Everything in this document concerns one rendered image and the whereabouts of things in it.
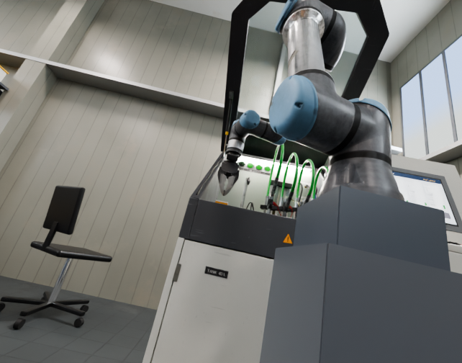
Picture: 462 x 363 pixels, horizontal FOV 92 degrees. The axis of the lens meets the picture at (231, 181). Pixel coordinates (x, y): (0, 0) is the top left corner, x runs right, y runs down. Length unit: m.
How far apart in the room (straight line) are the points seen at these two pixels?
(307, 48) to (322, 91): 0.18
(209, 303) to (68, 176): 3.27
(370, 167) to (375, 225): 0.12
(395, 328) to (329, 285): 0.09
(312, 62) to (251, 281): 0.69
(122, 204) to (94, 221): 0.40
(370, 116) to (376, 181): 0.14
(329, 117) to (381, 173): 0.14
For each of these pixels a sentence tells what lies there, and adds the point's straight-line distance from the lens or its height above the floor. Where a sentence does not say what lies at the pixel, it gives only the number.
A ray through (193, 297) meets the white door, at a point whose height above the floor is 0.61.
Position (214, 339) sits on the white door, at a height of 0.50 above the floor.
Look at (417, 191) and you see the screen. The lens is 1.57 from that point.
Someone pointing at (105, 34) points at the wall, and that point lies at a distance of 5.26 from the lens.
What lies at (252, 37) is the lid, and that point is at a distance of 1.36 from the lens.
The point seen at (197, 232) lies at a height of 0.82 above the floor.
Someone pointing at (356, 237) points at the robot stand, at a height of 0.82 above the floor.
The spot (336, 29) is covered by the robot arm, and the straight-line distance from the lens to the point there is 0.85.
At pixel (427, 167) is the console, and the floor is 1.49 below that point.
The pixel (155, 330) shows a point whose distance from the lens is 0.92.
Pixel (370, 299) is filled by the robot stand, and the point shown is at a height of 0.74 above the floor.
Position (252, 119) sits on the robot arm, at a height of 1.29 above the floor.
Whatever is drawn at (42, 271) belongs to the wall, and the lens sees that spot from 3.74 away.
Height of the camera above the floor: 0.75
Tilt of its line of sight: 19 degrees up
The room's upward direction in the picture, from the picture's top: 13 degrees clockwise
